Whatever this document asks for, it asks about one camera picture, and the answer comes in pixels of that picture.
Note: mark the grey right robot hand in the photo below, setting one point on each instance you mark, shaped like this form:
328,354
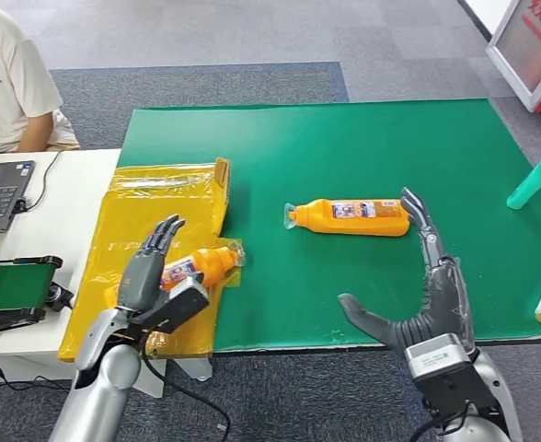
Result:
441,299

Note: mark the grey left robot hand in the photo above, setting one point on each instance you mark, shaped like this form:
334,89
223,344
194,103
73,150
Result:
139,280

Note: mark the orange detergent bottle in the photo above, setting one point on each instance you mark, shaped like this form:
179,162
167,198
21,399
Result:
205,263
353,221

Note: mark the person's forearm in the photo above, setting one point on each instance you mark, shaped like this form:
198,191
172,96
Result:
36,131

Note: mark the orange detergent bottle, small-print label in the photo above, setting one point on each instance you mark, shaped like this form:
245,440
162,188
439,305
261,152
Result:
353,221

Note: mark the teal plastic bottle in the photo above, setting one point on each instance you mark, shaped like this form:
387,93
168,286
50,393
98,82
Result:
534,181

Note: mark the yellow plastic-wrapped cardboard sheet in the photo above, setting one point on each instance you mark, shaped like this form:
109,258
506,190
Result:
128,201

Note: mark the white table leg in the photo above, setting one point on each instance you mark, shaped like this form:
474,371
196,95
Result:
196,369

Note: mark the small green belt conveyor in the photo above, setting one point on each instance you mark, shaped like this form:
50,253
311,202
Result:
18,287

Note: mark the person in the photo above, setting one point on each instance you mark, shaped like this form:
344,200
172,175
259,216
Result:
8,79

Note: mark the red and white sign board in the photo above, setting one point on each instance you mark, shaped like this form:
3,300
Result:
528,49

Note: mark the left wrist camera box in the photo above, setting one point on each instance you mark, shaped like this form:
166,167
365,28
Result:
181,308

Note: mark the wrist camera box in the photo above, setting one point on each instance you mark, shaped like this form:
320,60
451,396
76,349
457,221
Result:
450,372
181,308

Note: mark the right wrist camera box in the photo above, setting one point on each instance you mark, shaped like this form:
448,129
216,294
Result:
450,372

